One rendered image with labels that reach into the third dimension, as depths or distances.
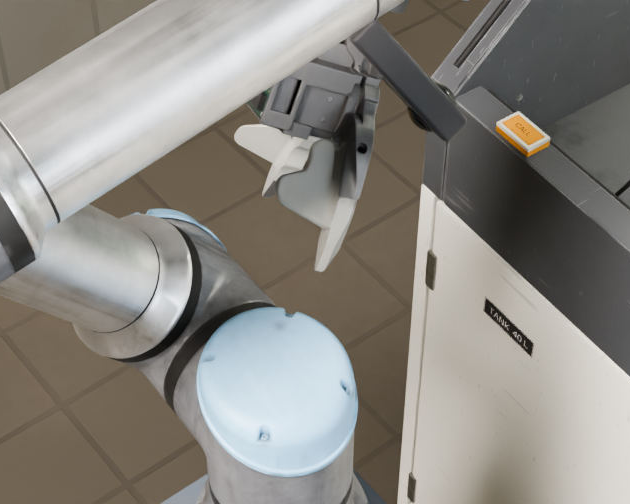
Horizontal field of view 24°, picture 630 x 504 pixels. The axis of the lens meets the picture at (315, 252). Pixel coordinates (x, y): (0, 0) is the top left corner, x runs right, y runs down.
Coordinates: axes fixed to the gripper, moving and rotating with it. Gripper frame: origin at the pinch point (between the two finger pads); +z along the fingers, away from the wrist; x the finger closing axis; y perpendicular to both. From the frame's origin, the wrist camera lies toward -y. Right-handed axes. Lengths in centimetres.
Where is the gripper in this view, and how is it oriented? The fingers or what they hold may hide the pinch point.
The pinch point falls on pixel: (298, 236)
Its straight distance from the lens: 110.8
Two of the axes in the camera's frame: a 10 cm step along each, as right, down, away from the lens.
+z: -3.3, 9.0, 2.9
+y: -9.0, -2.1, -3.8
